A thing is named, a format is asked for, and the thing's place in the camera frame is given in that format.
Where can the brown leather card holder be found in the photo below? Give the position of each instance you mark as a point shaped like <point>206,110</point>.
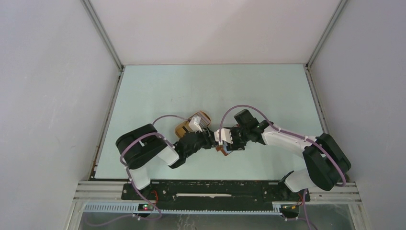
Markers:
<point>223,149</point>

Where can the white toothed cable duct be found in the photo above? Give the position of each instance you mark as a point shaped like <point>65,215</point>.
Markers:
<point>135,208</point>

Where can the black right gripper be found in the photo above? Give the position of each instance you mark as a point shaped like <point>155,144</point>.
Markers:
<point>235,146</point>

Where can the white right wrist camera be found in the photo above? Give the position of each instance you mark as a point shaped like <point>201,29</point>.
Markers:
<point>223,136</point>

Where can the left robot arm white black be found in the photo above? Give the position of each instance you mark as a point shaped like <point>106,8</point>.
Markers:
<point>143,144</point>

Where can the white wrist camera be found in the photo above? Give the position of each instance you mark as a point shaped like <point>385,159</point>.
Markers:
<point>194,124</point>
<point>223,136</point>

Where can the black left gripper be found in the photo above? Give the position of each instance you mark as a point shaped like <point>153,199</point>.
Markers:
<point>208,138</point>

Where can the aluminium frame rail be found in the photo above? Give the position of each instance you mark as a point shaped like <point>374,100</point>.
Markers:
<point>111,191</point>

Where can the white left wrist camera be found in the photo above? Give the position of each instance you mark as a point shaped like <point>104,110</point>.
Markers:
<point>194,124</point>

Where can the stack of credit cards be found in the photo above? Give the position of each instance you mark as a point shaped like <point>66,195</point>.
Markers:
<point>205,119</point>

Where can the beige oval card tray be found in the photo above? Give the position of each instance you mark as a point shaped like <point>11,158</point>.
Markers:
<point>183,127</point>

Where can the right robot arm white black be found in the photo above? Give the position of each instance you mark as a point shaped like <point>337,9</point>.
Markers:
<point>326,164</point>

